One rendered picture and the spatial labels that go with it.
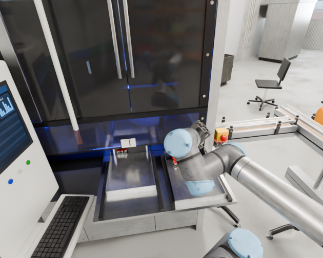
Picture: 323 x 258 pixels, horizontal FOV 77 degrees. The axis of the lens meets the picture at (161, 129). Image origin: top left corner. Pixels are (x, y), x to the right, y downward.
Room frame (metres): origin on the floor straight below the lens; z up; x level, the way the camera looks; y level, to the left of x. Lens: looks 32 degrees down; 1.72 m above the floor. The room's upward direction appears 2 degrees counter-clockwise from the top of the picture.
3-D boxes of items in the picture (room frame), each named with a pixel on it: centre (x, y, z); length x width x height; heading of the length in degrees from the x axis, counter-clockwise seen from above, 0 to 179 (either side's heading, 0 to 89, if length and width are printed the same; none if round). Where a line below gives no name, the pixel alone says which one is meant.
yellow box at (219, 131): (1.09, -0.38, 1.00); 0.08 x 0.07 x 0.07; 7
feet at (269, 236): (0.99, -1.10, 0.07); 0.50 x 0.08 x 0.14; 97
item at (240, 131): (1.26, -0.65, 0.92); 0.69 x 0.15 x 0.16; 97
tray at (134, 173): (0.90, 0.19, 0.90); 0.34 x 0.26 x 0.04; 7
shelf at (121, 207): (0.85, 0.01, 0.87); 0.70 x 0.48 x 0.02; 97
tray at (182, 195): (0.82, -0.16, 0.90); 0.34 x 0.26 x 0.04; 6
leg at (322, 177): (0.99, -1.10, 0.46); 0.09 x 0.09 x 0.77; 7
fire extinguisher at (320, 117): (2.40, -2.19, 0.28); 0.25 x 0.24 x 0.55; 40
